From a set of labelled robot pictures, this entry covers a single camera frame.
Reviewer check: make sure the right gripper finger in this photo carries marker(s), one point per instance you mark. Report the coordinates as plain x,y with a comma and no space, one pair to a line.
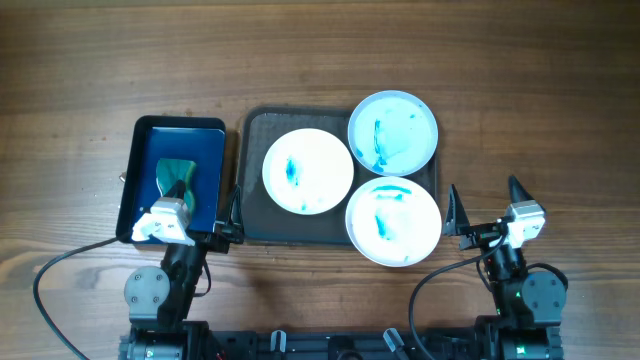
456,222
517,192

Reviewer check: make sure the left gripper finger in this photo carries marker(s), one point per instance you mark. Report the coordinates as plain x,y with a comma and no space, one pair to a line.
229,220
177,190

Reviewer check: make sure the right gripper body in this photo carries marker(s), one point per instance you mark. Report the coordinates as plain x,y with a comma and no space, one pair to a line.
479,236

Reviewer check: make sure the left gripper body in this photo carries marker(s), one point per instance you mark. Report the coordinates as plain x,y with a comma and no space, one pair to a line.
216,241

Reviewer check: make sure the green yellow sponge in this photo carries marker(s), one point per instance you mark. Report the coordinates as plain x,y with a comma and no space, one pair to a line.
168,171

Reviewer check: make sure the white plate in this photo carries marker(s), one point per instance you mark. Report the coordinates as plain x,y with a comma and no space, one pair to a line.
393,133
393,221
308,171

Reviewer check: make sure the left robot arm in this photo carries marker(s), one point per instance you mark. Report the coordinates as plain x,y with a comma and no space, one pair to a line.
160,297

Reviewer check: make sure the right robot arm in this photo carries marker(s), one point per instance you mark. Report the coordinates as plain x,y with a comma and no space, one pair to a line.
529,298

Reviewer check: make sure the dark brown serving tray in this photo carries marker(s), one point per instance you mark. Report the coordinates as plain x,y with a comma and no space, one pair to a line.
263,219

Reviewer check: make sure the black water tray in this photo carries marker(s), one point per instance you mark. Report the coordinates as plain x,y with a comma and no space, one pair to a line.
200,140

